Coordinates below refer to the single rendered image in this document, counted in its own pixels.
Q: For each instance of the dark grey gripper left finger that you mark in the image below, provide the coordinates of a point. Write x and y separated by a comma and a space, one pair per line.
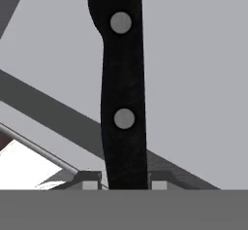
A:
90, 177

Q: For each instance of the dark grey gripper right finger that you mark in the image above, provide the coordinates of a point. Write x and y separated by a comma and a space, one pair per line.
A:
160, 177

